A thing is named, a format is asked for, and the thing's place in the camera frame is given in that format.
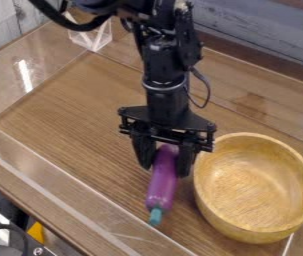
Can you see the yellow black object under table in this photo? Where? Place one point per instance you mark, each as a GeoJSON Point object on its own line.
{"type": "Point", "coordinates": [37, 241]}

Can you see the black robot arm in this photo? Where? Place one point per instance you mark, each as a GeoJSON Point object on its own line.
{"type": "Point", "coordinates": [170, 49]}

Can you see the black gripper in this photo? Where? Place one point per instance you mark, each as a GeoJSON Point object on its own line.
{"type": "Point", "coordinates": [191, 132]}

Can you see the clear acrylic wall panels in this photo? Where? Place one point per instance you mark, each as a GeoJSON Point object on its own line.
{"type": "Point", "coordinates": [69, 167]}

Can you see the clear acrylic corner bracket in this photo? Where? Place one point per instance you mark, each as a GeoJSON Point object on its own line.
{"type": "Point", "coordinates": [95, 39]}

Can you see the purple toy eggplant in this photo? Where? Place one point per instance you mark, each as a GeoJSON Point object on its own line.
{"type": "Point", "coordinates": [163, 183]}

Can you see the brown wooden bowl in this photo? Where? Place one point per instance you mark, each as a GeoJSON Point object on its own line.
{"type": "Point", "coordinates": [249, 188]}

